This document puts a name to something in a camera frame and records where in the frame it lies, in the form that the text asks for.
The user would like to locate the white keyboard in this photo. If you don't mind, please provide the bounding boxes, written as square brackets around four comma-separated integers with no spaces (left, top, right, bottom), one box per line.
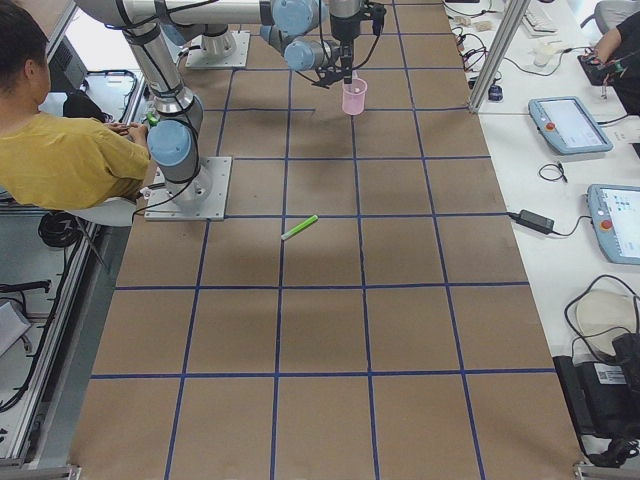
[522,3,558,37]

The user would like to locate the lower teach pendant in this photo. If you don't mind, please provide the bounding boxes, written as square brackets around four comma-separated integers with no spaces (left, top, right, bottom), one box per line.
[587,184,639,265]

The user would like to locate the teach pendant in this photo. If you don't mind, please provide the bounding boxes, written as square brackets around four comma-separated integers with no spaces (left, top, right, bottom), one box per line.
[528,96,613,155]
[587,184,639,265]

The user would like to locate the upper teach pendant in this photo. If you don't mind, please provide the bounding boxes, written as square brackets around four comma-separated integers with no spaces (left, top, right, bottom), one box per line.
[528,96,613,155]

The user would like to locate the person in black shirt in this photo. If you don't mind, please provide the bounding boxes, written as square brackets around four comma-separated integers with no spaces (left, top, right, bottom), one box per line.
[596,12,639,115]

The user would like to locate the green highlighter pen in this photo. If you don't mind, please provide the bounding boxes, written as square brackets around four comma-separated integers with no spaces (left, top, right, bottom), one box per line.
[281,215,319,241]

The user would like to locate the pink highlighter pen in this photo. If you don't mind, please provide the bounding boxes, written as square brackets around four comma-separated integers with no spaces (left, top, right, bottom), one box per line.
[351,71,360,94]

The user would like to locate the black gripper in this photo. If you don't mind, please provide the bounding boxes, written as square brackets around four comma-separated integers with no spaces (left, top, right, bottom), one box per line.
[339,40,354,84]
[311,66,344,89]

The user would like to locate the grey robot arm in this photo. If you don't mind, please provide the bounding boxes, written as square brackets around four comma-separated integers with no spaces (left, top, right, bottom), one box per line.
[155,1,386,89]
[77,1,366,194]

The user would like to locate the pink mesh pen cup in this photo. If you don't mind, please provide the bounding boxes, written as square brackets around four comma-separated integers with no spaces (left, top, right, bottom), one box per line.
[342,78,368,116]

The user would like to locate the black cable loop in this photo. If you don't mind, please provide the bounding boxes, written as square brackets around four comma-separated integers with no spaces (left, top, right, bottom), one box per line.
[538,160,568,184]

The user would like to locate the black power adapter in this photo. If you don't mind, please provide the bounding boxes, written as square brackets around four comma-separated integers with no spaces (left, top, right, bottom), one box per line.
[518,210,554,235]

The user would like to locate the aluminium frame post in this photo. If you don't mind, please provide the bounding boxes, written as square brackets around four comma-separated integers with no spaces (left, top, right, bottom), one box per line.
[468,0,529,114]

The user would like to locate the person in yellow shirt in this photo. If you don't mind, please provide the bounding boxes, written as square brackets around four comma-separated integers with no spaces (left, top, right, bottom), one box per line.
[1,1,150,210]

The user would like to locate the black box with label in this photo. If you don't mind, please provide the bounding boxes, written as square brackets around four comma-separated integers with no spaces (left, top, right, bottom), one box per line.
[553,356,639,468]

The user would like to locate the round white disc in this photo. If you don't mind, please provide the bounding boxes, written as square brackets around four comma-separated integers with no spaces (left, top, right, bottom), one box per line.
[575,290,636,356]

